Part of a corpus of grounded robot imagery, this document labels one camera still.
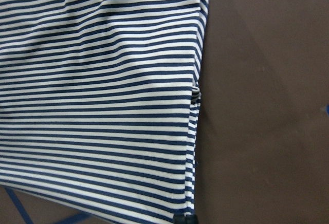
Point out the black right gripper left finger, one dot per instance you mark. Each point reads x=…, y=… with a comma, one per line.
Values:
x=179, y=219

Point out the navy white striped polo shirt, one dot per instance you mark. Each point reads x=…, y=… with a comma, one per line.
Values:
x=100, y=104

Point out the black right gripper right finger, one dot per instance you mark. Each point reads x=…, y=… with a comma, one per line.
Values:
x=191, y=219

